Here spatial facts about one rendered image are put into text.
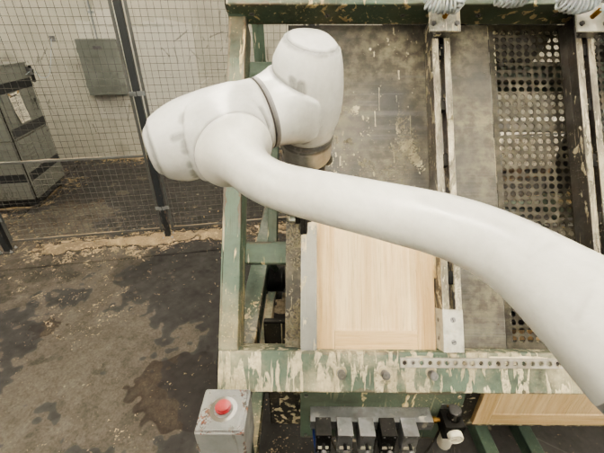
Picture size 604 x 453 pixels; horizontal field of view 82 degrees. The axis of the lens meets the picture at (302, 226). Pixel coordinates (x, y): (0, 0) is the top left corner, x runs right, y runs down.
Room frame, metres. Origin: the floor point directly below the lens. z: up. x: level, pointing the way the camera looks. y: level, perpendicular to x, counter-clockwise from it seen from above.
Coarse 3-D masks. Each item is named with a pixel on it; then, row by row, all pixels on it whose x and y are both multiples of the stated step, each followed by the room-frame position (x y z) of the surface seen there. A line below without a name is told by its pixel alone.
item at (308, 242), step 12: (312, 228) 0.96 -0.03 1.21; (312, 240) 0.94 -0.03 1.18; (312, 252) 0.92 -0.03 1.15; (312, 264) 0.90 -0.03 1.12; (312, 276) 0.87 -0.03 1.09; (312, 288) 0.85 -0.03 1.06; (312, 300) 0.83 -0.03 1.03; (300, 312) 0.81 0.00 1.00; (312, 312) 0.81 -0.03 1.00; (300, 324) 0.79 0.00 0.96; (312, 324) 0.79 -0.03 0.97; (300, 336) 0.77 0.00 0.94; (312, 336) 0.77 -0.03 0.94; (300, 348) 0.75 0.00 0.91; (312, 348) 0.75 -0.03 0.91
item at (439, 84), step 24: (432, 24) 1.28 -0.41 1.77; (456, 24) 1.28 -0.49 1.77; (432, 48) 1.28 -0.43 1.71; (432, 72) 1.23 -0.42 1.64; (432, 96) 1.19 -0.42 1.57; (432, 120) 1.16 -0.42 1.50; (432, 144) 1.12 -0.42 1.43; (432, 168) 1.08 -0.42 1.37; (456, 192) 1.00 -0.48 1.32; (456, 288) 0.83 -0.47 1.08; (456, 312) 0.78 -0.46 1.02; (456, 336) 0.74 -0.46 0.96
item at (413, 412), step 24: (312, 408) 0.66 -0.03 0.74; (336, 408) 0.66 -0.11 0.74; (360, 408) 0.66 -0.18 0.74; (384, 408) 0.66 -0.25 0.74; (408, 408) 0.66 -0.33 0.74; (432, 408) 0.67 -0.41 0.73; (456, 408) 0.63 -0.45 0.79; (312, 432) 0.67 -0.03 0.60; (336, 432) 0.60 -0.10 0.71; (360, 432) 0.57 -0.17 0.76; (384, 432) 0.57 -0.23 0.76; (408, 432) 0.57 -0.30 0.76; (432, 432) 0.67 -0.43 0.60; (456, 432) 0.59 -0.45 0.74
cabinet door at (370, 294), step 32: (320, 224) 0.99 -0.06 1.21; (320, 256) 0.93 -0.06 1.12; (352, 256) 0.93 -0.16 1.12; (384, 256) 0.93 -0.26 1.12; (416, 256) 0.93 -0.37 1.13; (320, 288) 0.87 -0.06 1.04; (352, 288) 0.87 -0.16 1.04; (384, 288) 0.87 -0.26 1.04; (416, 288) 0.87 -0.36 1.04; (320, 320) 0.81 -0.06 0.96; (352, 320) 0.81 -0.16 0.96; (384, 320) 0.81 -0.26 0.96; (416, 320) 0.81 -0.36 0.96
